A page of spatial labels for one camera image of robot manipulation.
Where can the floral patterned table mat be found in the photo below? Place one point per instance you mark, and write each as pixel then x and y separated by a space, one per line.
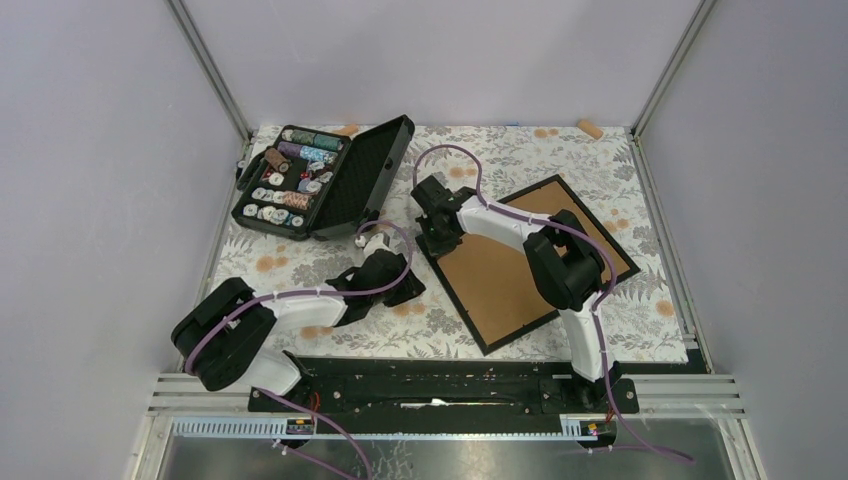
pixel 640 317

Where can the white slotted cable duct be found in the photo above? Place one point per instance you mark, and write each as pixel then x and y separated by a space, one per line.
pixel 304 429

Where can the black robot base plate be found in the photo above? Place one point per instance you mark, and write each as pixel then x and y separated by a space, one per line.
pixel 484 394

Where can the black open poker chip case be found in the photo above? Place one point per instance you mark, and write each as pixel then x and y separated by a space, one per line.
pixel 310 184

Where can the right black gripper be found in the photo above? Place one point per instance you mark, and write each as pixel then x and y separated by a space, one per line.
pixel 434 247

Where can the black picture frame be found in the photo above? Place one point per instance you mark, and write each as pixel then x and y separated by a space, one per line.
pixel 464 311

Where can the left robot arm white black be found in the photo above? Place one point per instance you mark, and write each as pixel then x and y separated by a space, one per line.
pixel 223 338

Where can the right wooden cork piece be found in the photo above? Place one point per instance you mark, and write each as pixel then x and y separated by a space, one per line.
pixel 590 129

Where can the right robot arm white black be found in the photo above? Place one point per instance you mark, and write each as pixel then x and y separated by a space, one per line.
pixel 565 263

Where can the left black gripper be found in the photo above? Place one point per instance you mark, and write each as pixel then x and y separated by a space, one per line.
pixel 409 289

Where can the left wooden cork piece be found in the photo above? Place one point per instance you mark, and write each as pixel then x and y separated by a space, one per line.
pixel 350 130

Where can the brown cardboard backing board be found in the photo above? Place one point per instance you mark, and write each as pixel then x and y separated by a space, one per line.
pixel 497 291

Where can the wooden cork piece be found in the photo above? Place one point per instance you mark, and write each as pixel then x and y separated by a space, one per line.
pixel 350 130
pixel 590 129

